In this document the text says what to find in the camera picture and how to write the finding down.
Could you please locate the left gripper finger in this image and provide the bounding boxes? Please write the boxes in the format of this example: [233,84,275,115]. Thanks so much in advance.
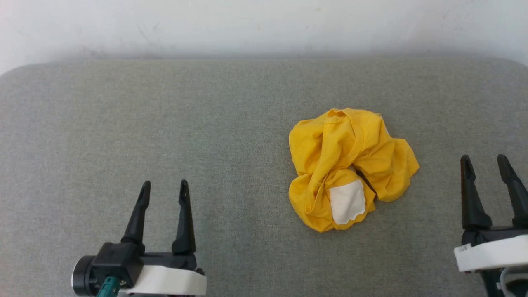
[172,179,197,255]
[121,180,151,248]

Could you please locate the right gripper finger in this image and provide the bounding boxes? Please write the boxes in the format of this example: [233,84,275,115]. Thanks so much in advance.
[460,155,493,231]
[497,154,528,227]

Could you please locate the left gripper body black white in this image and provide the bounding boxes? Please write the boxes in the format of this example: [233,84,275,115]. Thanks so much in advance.
[71,242,207,297]

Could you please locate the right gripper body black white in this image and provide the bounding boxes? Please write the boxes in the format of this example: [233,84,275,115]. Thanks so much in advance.
[454,225,528,273]

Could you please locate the yellow garment with white label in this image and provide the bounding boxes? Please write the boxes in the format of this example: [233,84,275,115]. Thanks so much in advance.
[288,108,420,233]

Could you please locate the grey fabric sofa cushion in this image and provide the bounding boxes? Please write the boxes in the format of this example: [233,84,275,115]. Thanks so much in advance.
[0,57,528,297]

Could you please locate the teal cable connector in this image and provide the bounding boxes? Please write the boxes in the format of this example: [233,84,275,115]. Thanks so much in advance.
[97,276,121,297]

